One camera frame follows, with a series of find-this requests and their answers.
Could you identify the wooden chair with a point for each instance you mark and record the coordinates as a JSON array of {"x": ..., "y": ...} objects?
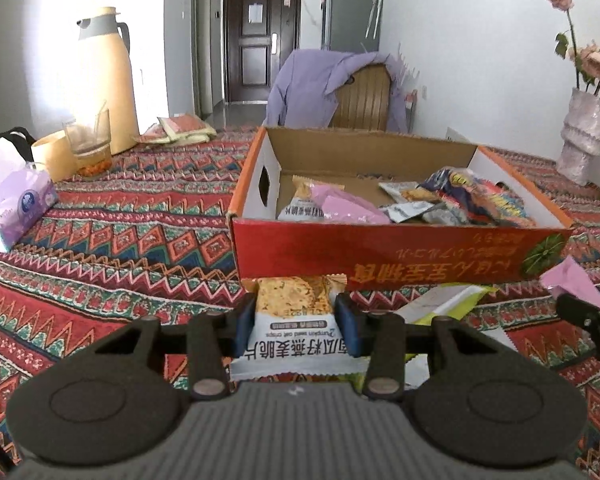
[{"x": 362, "y": 100}]

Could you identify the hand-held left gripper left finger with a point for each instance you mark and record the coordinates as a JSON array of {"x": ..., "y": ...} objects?
[{"x": 245, "y": 325}]

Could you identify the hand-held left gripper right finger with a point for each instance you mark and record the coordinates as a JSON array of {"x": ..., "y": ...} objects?
[{"x": 347, "y": 325}]

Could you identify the grey fridge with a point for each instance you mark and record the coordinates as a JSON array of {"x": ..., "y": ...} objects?
[{"x": 347, "y": 20}]

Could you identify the purple tissue pack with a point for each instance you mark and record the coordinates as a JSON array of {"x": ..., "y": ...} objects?
[{"x": 15, "y": 200}]

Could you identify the red cardboard box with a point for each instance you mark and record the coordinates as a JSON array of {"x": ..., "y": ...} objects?
[{"x": 380, "y": 255}]

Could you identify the dried pink rose bouquet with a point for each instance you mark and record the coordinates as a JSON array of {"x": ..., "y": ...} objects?
[{"x": 592, "y": 62}]

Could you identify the yellow thermos jug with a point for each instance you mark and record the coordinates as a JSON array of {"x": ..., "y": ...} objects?
[{"x": 107, "y": 85}]

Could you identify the white grey snack packet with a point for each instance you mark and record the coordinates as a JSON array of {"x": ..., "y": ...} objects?
[{"x": 410, "y": 211}]

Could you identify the black bag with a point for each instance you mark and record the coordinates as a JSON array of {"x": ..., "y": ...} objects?
[{"x": 15, "y": 134}]

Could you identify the colourful foil snack packet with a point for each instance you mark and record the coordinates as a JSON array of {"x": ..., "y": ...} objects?
[{"x": 485, "y": 195}]

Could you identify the green snack packet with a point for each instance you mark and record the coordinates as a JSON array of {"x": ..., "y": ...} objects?
[{"x": 445, "y": 302}]

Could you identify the pile of flat sachets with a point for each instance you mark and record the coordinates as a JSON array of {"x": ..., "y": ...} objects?
[{"x": 180, "y": 127}]

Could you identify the pink white vase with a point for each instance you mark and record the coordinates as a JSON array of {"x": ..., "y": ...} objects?
[{"x": 582, "y": 135}]

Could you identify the yellow mug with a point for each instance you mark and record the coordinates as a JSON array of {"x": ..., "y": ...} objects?
[{"x": 52, "y": 157}]

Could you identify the dark brown door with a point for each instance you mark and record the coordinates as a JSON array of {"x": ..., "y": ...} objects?
[{"x": 260, "y": 65}]

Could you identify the paper sheet on door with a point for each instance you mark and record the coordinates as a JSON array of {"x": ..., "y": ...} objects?
[{"x": 256, "y": 13}]

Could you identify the purple jacket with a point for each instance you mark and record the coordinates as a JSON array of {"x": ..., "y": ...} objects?
[{"x": 300, "y": 85}]

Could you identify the glass cup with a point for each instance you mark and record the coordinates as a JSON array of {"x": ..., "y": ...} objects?
[{"x": 87, "y": 145}]

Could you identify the pink snack packet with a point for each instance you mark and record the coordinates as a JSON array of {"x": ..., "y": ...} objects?
[
  {"x": 570, "y": 280},
  {"x": 352, "y": 207}
]

